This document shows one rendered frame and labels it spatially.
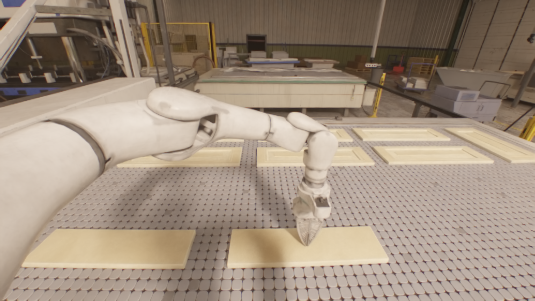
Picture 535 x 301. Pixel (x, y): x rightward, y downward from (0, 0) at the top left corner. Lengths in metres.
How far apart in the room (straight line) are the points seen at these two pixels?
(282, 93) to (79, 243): 3.78
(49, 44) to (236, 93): 2.72
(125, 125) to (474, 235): 1.10
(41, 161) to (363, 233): 0.81
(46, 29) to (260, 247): 3.14
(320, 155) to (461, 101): 4.54
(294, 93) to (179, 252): 3.78
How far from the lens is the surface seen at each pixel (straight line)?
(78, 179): 0.25
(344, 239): 0.80
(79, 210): 1.13
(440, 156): 1.58
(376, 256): 0.80
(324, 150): 0.48
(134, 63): 2.37
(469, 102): 5.05
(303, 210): 0.61
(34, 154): 0.24
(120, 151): 0.29
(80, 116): 0.28
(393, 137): 1.67
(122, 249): 0.85
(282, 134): 0.44
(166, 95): 0.33
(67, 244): 0.97
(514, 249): 1.13
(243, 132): 0.40
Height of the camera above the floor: 1.49
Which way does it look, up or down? 24 degrees down
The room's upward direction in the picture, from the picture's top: 1 degrees clockwise
